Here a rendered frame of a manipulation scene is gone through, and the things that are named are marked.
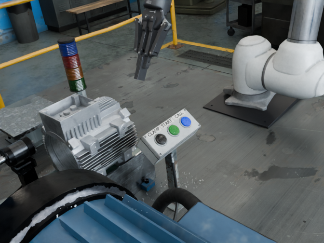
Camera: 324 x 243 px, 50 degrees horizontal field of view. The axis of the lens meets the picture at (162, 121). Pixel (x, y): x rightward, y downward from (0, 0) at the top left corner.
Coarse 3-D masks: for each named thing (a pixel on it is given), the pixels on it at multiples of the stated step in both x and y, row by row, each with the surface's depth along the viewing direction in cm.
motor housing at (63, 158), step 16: (112, 112) 97; (96, 128) 93; (112, 128) 94; (128, 128) 97; (48, 144) 98; (64, 144) 102; (80, 144) 89; (112, 144) 94; (128, 144) 98; (64, 160) 101; (80, 160) 87; (96, 160) 90; (112, 160) 96
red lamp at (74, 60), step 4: (64, 56) 119; (68, 56) 118; (72, 56) 119; (76, 56) 120; (64, 60) 120; (68, 60) 119; (72, 60) 119; (76, 60) 120; (64, 64) 121; (68, 64) 120; (72, 64) 120; (76, 64) 121; (80, 64) 123; (68, 68) 121
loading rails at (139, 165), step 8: (136, 152) 108; (128, 160) 103; (136, 160) 105; (144, 160) 108; (112, 168) 103; (120, 168) 100; (128, 168) 103; (136, 168) 106; (144, 168) 109; (152, 168) 112; (112, 176) 99; (120, 176) 101; (128, 176) 104; (136, 176) 107; (144, 176) 110; (152, 176) 114; (120, 184) 102; (128, 184) 105; (136, 184) 108; (144, 184) 110; (152, 184) 110; (136, 192) 110
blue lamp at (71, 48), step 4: (60, 44) 116; (64, 44) 116; (68, 44) 116; (72, 44) 117; (60, 48) 118; (64, 48) 117; (68, 48) 117; (72, 48) 118; (76, 48) 119; (60, 52) 119; (64, 52) 118; (68, 52) 118; (72, 52) 118; (76, 52) 120
